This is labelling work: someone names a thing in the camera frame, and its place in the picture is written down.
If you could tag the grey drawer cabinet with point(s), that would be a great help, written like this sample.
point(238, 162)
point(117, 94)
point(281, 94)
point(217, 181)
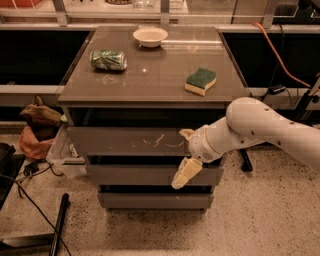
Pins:
point(150, 93)

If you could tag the pink cloth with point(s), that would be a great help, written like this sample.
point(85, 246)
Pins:
point(31, 146)

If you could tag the grey middle drawer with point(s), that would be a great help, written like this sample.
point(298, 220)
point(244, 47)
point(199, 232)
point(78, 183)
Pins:
point(147, 175)

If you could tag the grey bottom drawer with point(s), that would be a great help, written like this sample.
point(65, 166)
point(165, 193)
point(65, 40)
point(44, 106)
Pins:
point(155, 201)

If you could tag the white bowl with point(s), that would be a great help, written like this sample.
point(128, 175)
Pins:
point(150, 37)

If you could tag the black table leg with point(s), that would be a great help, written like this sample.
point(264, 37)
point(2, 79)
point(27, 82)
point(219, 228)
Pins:
point(246, 165)

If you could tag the black power adapter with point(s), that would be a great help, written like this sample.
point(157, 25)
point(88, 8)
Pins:
point(274, 90)

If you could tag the crushed green soda can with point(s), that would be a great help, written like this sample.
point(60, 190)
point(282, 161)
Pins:
point(108, 60)

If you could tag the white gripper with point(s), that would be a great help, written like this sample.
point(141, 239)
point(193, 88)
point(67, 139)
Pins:
point(200, 145)

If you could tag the black box at left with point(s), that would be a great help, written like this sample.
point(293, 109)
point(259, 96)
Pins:
point(10, 165)

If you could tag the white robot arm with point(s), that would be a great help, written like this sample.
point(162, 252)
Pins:
point(247, 122)

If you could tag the grey top drawer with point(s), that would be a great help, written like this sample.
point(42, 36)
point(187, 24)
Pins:
point(128, 141)

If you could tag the green yellow sponge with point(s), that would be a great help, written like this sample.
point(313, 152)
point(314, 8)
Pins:
point(200, 81)

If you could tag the grey drawer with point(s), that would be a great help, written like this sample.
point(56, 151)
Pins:
point(128, 141)
point(155, 201)
point(147, 175)

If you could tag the clear plastic bag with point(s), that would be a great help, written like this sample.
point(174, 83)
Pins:
point(64, 157)

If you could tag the black metal floor leg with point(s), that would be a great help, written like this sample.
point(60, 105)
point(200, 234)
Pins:
point(59, 226)

